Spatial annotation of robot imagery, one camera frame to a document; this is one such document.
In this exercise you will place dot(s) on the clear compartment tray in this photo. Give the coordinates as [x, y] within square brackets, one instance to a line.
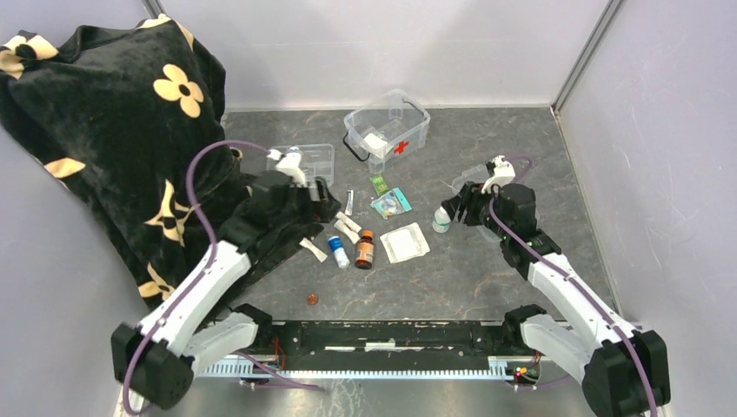
[317, 160]

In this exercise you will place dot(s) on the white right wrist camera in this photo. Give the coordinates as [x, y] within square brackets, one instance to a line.
[501, 172]

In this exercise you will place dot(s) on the small white blue tube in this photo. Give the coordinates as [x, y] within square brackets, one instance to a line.
[348, 211]

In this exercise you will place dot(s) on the white gauze pad packet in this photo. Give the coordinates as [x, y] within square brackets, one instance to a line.
[405, 243]

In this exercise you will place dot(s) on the teal bandage packet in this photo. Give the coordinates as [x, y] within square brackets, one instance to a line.
[394, 202]

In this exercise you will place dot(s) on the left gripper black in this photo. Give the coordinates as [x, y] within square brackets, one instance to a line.
[322, 210]

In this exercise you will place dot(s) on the white sachet on blanket edge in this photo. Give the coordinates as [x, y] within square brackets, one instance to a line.
[311, 247]

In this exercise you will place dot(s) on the brown bottle orange cap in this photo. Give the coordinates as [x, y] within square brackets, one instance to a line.
[365, 248]

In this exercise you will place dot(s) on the clear box lid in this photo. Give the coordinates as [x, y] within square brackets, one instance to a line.
[514, 207]

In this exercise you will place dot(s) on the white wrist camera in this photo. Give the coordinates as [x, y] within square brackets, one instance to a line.
[289, 163]
[501, 172]

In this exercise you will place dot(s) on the green small medicine box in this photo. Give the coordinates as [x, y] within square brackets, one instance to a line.
[379, 184]

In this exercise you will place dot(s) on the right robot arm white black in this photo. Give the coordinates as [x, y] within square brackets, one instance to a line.
[622, 369]

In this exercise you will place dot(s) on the small white square pad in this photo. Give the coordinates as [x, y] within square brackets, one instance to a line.
[373, 143]

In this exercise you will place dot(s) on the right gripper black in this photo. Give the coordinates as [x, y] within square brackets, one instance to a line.
[469, 198]

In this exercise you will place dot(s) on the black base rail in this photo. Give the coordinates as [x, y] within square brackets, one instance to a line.
[388, 345]

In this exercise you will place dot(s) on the black blanket with cream flowers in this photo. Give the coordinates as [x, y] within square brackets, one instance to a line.
[117, 116]

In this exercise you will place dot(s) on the clear first aid box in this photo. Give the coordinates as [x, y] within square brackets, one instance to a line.
[399, 119]

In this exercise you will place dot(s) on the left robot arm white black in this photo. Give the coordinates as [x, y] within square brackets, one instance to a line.
[159, 357]

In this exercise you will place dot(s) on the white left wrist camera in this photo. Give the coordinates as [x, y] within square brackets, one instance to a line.
[289, 163]

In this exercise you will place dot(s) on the blue white bandage roll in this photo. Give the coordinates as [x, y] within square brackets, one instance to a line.
[339, 253]

